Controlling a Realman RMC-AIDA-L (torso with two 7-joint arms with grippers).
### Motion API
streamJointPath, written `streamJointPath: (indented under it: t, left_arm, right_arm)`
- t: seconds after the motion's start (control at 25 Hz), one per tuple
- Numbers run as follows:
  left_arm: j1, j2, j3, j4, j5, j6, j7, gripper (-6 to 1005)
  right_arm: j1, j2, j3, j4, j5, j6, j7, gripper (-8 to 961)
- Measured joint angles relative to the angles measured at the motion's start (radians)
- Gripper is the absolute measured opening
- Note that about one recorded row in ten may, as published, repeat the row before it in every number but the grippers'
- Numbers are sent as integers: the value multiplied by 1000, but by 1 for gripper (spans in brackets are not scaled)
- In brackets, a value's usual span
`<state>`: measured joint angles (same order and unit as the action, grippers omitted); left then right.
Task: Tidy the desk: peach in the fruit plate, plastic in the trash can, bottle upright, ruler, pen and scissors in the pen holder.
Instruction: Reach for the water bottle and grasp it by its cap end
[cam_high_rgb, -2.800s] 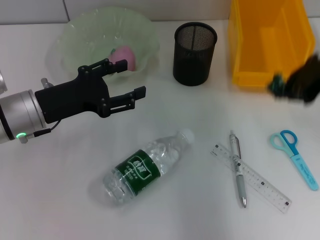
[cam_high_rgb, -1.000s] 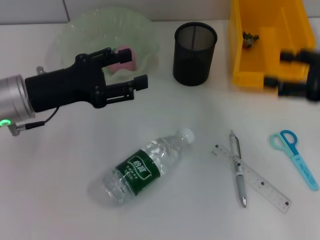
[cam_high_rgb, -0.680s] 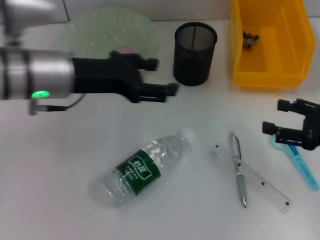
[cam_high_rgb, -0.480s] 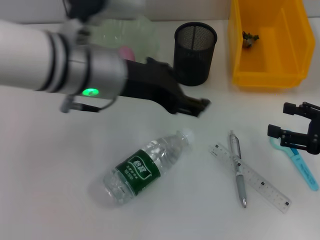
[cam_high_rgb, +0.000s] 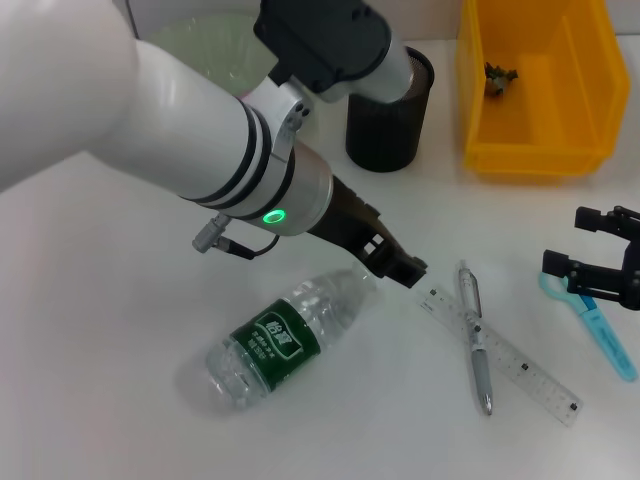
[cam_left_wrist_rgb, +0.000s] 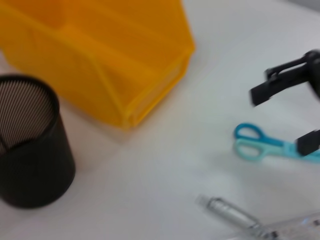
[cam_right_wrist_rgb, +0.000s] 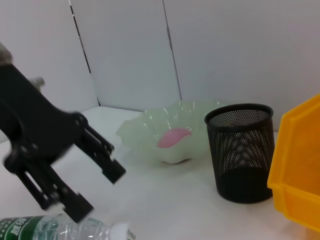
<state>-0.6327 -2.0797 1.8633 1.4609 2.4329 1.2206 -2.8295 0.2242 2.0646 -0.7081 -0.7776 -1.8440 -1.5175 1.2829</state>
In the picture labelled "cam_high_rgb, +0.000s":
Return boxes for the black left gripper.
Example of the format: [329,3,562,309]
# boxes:
[307,174,429,289]

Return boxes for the transparent plastic ruler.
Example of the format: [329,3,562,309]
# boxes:
[417,283,585,429]

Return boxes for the clear green-label water bottle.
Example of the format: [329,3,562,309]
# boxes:
[206,267,381,414]

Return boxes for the translucent green fruit bowl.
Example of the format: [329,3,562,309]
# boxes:
[144,14,279,97]

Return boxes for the left arm cable with plug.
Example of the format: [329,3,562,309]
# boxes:
[192,213,281,260]

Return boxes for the black mesh pen holder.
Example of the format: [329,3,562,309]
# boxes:
[344,45,436,174]

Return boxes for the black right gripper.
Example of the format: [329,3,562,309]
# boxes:
[541,204,640,312]

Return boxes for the yellow plastic bin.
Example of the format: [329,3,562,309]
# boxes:
[454,0,632,176]

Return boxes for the green plastic wrapper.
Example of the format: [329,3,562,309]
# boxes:
[483,60,520,99]

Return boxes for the silver retractable pen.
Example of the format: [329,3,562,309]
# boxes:
[457,259,497,417]

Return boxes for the light blue scissors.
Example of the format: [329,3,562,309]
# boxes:
[538,269,639,384]

